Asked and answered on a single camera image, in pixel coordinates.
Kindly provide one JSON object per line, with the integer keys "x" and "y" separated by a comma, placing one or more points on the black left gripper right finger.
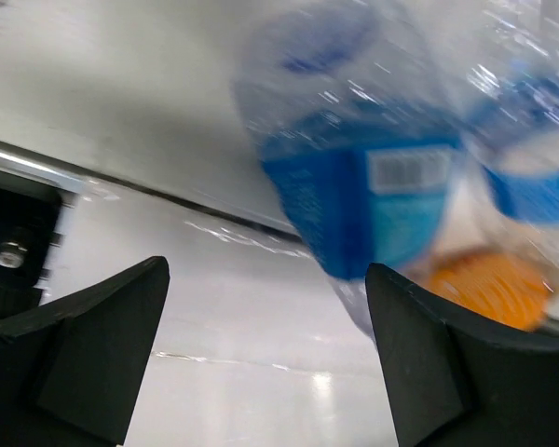
{"x": 455, "y": 378}

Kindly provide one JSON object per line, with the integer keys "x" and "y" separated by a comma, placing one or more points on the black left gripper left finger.
{"x": 71, "y": 370}

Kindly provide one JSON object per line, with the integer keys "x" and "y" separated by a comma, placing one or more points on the Aquafina blue label bottle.
{"x": 511, "y": 112}

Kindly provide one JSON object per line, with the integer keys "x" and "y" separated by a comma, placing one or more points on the orange juice bottle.
{"x": 495, "y": 285}

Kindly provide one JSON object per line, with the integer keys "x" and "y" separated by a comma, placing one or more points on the blue cap water bottle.
{"x": 345, "y": 106}

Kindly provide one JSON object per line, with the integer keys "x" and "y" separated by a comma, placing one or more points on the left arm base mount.
{"x": 29, "y": 216}

